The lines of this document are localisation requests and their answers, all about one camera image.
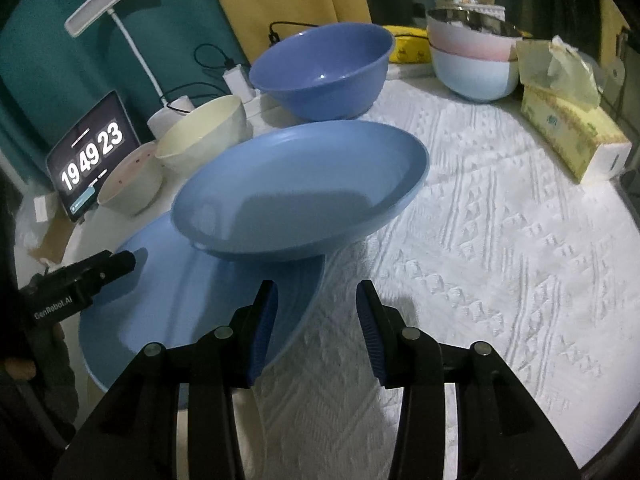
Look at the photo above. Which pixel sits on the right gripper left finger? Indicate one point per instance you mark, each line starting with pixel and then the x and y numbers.
pixel 132 432

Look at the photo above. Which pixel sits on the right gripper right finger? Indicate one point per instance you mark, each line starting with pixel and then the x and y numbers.
pixel 502 431

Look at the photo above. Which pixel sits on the blue plate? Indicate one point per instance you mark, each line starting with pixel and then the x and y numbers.
pixel 177 294
pixel 301 191

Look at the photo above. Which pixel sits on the pink strawberry bowl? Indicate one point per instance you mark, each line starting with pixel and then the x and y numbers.
pixel 133 183

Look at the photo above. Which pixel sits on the cream yellow bowl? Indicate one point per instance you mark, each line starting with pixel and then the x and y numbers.
pixel 203 134

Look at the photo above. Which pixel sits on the large blue bowl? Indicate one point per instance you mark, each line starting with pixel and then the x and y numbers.
pixel 333 71

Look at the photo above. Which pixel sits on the left hand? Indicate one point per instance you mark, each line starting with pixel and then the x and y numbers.
pixel 22 355

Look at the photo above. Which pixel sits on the cardboard box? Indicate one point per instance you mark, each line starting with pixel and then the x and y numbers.
pixel 53 246

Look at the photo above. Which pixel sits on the tablet showing clock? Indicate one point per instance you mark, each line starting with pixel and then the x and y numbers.
pixel 80 162

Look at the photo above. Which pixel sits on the white tablecloth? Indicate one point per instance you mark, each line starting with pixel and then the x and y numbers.
pixel 500 245

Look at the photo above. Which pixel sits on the teal curtain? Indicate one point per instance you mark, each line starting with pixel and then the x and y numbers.
pixel 49 79

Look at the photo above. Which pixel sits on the white charger plug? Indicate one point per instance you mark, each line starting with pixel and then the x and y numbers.
pixel 238 83

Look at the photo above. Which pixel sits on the yellow tissue pack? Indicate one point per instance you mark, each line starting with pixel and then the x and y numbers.
pixel 562 101

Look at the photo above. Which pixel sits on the light blue bowl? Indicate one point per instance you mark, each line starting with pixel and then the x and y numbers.
pixel 476 80

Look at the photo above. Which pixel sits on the pink bowl in stack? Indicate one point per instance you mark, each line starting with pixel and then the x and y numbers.
pixel 458 39

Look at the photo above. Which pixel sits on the yellow snack bag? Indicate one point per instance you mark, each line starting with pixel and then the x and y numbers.
pixel 411 45

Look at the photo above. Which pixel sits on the steel bowl on top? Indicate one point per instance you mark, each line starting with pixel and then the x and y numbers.
pixel 476 20

